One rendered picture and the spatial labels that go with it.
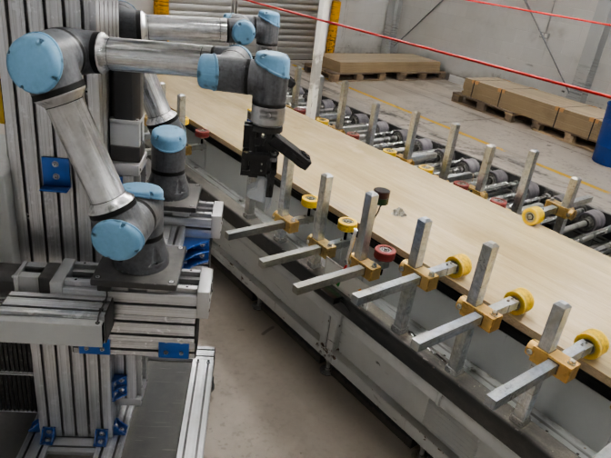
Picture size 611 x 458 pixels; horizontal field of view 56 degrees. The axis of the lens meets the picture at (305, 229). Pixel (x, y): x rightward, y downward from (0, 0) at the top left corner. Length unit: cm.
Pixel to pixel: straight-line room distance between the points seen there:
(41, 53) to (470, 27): 1015
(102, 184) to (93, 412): 104
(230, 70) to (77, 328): 77
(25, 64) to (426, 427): 197
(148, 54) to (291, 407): 180
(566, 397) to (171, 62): 152
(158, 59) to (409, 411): 178
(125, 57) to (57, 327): 70
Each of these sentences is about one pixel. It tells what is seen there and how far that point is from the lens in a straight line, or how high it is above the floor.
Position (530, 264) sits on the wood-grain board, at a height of 90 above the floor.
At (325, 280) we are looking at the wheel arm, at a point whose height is 86.
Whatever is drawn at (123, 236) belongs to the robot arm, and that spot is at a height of 122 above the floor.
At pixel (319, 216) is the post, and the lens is 227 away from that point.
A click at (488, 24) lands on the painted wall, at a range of 1091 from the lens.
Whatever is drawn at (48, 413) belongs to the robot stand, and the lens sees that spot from 229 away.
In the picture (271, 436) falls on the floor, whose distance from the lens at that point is 261.
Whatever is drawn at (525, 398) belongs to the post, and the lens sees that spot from 183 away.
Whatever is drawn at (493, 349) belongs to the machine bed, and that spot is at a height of 72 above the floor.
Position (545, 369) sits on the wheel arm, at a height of 96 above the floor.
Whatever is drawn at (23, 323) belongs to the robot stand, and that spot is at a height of 94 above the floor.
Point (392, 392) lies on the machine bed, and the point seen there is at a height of 20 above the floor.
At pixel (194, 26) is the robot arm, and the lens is 192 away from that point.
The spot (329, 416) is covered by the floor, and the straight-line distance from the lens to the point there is 273.
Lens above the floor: 187
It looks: 26 degrees down
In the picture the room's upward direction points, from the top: 8 degrees clockwise
